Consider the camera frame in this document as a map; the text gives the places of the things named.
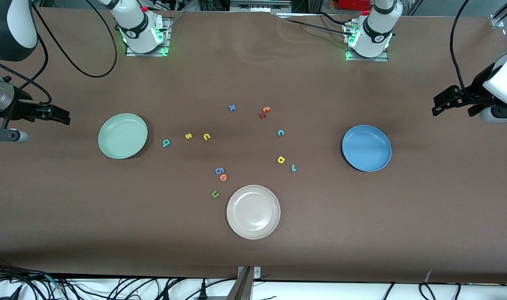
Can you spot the brown table cover sheet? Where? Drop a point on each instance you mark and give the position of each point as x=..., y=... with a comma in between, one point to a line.
x=70, y=208

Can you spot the beige plate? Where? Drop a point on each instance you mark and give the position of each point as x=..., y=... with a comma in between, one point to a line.
x=253, y=212

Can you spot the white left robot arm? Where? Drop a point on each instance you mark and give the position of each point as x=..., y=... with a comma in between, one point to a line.
x=376, y=29

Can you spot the red box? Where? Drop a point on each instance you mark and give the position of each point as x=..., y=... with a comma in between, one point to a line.
x=353, y=4

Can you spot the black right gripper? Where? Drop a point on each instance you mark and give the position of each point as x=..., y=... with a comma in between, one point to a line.
x=21, y=109

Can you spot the metal table clamp bracket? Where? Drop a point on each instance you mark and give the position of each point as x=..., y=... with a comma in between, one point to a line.
x=243, y=287

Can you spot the teal foam letter b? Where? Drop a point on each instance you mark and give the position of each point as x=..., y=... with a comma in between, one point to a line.
x=166, y=143

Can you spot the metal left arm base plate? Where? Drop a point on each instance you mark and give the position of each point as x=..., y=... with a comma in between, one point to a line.
x=362, y=59

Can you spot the aluminium frame profile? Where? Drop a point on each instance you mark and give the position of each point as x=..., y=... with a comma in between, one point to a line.
x=497, y=21

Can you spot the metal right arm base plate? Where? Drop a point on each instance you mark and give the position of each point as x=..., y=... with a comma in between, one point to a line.
x=166, y=41

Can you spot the green plate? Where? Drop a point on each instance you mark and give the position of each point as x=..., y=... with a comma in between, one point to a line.
x=123, y=136

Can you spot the blue plate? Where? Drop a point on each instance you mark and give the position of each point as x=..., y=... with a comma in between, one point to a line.
x=366, y=148

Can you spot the grey metal rail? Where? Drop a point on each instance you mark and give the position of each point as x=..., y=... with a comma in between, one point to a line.
x=257, y=6

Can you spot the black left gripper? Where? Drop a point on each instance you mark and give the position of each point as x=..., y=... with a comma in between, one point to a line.
x=475, y=90

